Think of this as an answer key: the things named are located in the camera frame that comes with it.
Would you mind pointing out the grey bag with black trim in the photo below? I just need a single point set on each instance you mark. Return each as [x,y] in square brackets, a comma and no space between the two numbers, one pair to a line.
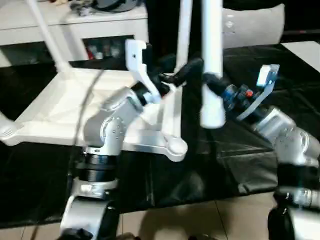
[117,5]

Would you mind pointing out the black work mat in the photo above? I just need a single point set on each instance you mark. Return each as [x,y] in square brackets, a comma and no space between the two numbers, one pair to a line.
[275,75]

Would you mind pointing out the black tangled item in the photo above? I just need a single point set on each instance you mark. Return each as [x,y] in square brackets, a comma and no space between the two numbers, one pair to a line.
[82,8]

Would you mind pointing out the black furniture with yellow label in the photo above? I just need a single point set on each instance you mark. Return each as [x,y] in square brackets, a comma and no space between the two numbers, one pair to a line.
[162,25]

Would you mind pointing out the beige plush toy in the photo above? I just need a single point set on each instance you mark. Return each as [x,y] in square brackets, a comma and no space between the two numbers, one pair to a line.
[60,2]

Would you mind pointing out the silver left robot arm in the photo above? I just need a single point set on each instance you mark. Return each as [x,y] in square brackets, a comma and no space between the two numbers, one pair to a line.
[107,125]

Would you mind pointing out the white glass-door cabinet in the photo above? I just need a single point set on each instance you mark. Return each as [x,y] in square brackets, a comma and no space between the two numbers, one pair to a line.
[100,27]

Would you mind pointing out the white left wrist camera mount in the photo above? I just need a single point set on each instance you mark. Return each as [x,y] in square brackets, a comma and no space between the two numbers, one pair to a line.
[135,57]

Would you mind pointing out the grey cushion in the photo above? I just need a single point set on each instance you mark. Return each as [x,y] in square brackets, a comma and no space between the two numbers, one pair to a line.
[255,25]

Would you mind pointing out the white flat board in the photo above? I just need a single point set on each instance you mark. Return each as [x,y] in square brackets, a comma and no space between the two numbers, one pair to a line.
[302,50]

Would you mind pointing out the white plastic table top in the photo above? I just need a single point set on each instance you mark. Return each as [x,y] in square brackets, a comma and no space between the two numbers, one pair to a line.
[62,100]

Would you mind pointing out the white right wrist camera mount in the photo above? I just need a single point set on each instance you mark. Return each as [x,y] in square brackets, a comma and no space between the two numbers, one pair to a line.
[265,80]

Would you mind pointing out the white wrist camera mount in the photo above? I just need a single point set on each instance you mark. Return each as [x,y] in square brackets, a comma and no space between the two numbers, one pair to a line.
[135,57]
[265,80]

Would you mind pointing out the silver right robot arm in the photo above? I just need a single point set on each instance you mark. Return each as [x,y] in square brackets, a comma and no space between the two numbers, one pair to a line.
[287,135]

